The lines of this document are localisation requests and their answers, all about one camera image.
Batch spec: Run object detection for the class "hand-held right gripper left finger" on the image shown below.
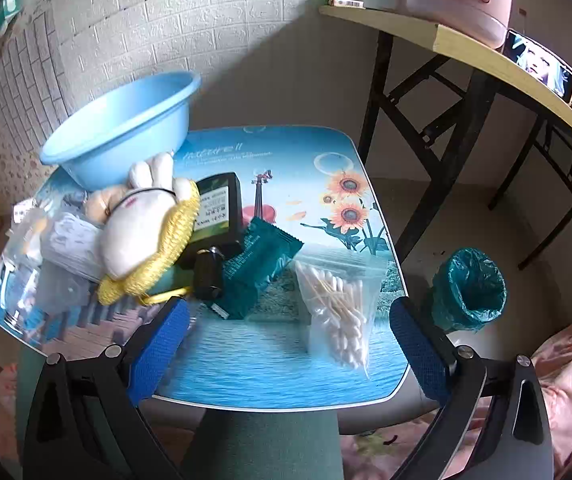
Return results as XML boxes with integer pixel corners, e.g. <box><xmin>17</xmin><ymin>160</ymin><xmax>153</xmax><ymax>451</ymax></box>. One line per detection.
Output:
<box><xmin>23</xmin><ymin>296</ymin><xmax>201</xmax><ymax>480</ymax></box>

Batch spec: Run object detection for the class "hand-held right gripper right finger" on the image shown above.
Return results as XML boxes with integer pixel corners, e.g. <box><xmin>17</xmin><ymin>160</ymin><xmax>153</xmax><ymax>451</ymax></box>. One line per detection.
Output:
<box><xmin>388</xmin><ymin>296</ymin><xmax>554</xmax><ymax>480</ymax></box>

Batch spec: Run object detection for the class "clear bag of cotton swabs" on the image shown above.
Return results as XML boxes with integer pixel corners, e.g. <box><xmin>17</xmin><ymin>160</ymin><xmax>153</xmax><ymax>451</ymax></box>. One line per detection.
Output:
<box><xmin>293</xmin><ymin>255</ymin><xmax>384</xmax><ymax>381</ymax></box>

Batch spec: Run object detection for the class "beige plush toy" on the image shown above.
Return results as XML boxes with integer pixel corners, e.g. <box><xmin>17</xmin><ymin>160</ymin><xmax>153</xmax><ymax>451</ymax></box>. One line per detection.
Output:
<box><xmin>86</xmin><ymin>152</ymin><xmax>194</xmax><ymax>281</ymax></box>

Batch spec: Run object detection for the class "teal snack packet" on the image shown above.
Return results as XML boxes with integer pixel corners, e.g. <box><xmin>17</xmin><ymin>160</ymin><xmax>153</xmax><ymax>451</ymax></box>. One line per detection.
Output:
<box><xmin>211</xmin><ymin>215</ymin><xmax>304</xmax><ymax>321</ymax></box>

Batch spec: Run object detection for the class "light blue plastic basin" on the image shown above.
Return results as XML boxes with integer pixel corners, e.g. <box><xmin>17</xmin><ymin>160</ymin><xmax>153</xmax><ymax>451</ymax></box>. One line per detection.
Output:
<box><xmin>40</xmin><ymin>71</ymin><xmax>201</xmax><ymax>188</ymax></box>

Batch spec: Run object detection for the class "clear plastic bag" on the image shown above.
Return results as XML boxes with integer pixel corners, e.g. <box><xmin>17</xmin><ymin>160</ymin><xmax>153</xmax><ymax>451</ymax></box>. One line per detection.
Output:
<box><xmin>0</xmin><ymin>200</ymin><xmax>91</xmax><ymax>331</ymax></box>

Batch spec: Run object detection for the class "trash bin with green bag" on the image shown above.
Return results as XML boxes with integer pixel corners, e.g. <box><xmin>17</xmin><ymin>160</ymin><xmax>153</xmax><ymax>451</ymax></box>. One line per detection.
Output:
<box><xmin>431</xmin><ymin>247</ymin><xmax>508</xmax><ymax>333</ymax></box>

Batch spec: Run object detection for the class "small black bottle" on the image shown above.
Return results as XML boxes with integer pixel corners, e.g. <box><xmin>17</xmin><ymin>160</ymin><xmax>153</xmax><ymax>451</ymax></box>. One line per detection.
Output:
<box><xmin>193</xmin><ymin>246</ymin><xmax>225</xmax><ymax>302</ymax></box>

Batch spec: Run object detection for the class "white paper packet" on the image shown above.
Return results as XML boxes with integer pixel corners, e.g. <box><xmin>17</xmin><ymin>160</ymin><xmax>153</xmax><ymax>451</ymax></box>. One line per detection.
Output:
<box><xmin>46</xmin><ymin>212</ymin><xmax>106</xmax><ymax>281</ymax></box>

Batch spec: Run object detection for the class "yellow mesh bath sponge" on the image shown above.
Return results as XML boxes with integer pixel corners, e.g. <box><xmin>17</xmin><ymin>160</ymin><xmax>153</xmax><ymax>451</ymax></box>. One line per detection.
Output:
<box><xmin>96</xmin><ymin>180</ymin><xmax>201</xmax><ymax>306</ymax></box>

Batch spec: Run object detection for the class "black box with green label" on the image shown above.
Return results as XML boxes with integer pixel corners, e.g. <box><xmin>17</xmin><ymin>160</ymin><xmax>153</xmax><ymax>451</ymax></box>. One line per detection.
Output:
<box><xmin>176</xmin><ymin>172</ymin><xmax>244</xmax><ymax>268</ymax></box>

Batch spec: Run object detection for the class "folding table with black legs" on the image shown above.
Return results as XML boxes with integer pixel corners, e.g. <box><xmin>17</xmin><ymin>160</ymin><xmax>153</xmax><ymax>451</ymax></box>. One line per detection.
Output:
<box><xmin>318</xmin><ymin>5</ymin><xmax>572</xmax><ymax>271</ymax></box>

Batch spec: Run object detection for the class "smartphone with lit screen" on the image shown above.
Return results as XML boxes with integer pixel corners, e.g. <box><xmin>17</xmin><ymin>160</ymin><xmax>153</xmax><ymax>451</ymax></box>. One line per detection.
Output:
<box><xmin>506</xmin><ymin>29</ymin><xmax>572</xmax><ymax>106</ymax></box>

